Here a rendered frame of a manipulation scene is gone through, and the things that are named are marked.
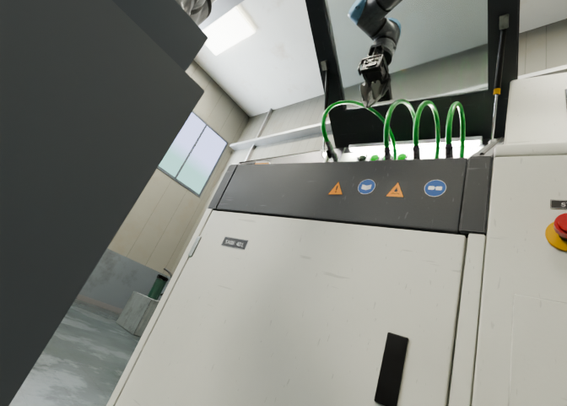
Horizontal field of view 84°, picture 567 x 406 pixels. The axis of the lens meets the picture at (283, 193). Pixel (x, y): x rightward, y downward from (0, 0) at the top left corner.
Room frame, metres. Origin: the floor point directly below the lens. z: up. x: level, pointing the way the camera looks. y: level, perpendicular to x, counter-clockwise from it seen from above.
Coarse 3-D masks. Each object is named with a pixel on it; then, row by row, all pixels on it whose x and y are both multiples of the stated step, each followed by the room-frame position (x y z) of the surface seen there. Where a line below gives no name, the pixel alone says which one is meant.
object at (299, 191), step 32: (384, 160) 0.58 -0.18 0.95; (416, 160) 0.53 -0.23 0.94; (448, 160) 0.49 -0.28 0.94; (224, 192) 0.88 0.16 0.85; (256, 192) 0.79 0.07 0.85; (288, 192) 0.73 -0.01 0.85; (320, 192) 0.66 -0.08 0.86; (352, 192) 0.61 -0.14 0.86; (384, 192) 0.56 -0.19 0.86; (416, 192) 0.52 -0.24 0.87; (448, 192) 0.49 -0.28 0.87; (352, 224) 0.61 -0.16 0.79; (384, 224) 0.55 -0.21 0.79; (416, 224) 0.52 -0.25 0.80; (448, 224) 0.48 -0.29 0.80
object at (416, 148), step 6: (426, 102) 0.67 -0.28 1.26; (432, 102) 0.71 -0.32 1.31; (420, 108) 0.65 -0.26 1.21; (432, 108) 0.74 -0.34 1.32; (420, 114) 0.65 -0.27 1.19; (438, 114) 0.77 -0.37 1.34; (414, 120) 0.65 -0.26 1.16; (438, 120) 0.79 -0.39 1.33; (414, 126) 0.65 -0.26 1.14; (438, 126) 0.80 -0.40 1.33; (414, 132) 0.66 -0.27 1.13; (438, 132) 0.81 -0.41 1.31; (414, 138) 0.67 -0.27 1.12; (438, 138) 0.83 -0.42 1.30; (414, 144) 0.68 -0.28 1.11; (438, 144) 0.83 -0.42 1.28; (414, 150) 0.68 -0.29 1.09; (438, 150) 0.84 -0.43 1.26; (414, 156) 0.70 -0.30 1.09; (438, 156) 0.84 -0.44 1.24
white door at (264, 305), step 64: (192, 256) 0.88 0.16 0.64; (256, 256) 0.74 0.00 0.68; (320, 256) 0.63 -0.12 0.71; (384, 256) 0.54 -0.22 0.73; (448, 256) 0.48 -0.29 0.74; (192, 320) 0.81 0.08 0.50; (256, 320) 0.69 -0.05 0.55; (320, 320) 0.60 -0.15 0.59; (384, 320) 0.53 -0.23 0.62; (448, 320) 0.47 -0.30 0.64; (128, 384) 0.88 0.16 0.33; (192, 384) 0.76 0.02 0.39; (256, 384) 0.66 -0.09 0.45; (320, 384) 0.58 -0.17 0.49; (384, 384) 0.51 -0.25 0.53; (448, 384) 0.46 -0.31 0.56
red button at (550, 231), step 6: (558, 216) 0.36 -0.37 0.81; (564, 216) 0.35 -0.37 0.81; (558, 222) 0.36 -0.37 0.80; (564, 222) 0.35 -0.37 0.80; (552, 228) 0.39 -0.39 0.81; (558, 228) 0.36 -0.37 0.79; (564, 228) 0.35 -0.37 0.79; (546, 234) 0.39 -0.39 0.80; (552, 234) 0.39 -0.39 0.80; (558, 234) 0.37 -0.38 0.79; (564, 234) 0.35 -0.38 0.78; (552, 240) 0.39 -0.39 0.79; (558, 240) 0.38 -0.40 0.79; (564, 240) 0.38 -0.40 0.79; (558, 246) 0.38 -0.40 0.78; (564, 246) 0.38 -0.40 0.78
